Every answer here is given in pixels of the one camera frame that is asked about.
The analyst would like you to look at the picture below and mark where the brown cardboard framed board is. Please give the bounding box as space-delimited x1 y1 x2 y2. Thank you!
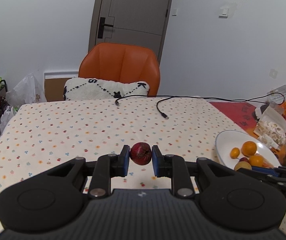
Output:
43 70 78 102

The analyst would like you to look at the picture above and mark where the red paper mat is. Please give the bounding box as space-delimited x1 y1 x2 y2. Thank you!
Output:
211 102 257 133

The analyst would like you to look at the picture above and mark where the red plum fruit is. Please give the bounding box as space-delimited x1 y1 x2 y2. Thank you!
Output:
129 142 152 166

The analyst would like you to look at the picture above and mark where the orange leather chair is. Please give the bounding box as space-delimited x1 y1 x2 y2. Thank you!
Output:
78 43 160 96

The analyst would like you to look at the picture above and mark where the brown longan fruit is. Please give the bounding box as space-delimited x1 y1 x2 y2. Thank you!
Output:
234 161 252 171

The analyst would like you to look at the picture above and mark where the wall socket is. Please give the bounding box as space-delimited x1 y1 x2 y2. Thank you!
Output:
269 69 278 79

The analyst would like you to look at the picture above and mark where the floral white tablecloth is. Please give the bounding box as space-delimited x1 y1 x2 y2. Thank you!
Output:
0 97 286 240

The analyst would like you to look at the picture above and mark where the white plate blue rim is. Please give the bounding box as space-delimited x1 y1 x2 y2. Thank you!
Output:
215 130 280 169

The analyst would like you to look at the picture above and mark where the white light switch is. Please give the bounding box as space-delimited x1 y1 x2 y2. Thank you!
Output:
219 6 229 18

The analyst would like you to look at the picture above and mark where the small yellow-orange kumquat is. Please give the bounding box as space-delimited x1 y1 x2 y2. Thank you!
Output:
230 147 240 159

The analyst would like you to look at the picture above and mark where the orange tangerine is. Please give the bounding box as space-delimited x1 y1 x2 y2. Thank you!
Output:
241 141 257 157

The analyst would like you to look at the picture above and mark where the grey door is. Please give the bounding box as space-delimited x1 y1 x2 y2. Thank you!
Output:
88 0 172 60

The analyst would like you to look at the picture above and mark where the small round orange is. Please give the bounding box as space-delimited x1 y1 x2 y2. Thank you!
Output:
248 154 264 167

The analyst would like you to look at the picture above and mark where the small white wall plate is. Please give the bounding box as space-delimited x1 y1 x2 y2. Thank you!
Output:
171 9 178 16

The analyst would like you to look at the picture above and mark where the bag of white snacks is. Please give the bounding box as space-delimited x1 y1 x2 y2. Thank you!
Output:
254 121 286 145

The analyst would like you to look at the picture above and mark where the white black-patterned cushion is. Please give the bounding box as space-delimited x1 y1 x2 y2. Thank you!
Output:
63 77 150 101

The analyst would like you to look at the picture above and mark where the dark red fruit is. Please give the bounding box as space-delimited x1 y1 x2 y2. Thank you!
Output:
239 157 250 163

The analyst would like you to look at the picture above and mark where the clear plastic bag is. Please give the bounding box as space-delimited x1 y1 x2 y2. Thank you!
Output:
6 73 47 107

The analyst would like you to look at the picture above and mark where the black USB cable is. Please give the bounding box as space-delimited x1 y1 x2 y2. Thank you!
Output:
114 93 285 120

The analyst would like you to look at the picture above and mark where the black door handle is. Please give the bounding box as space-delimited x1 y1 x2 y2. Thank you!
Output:
97 17 114 39

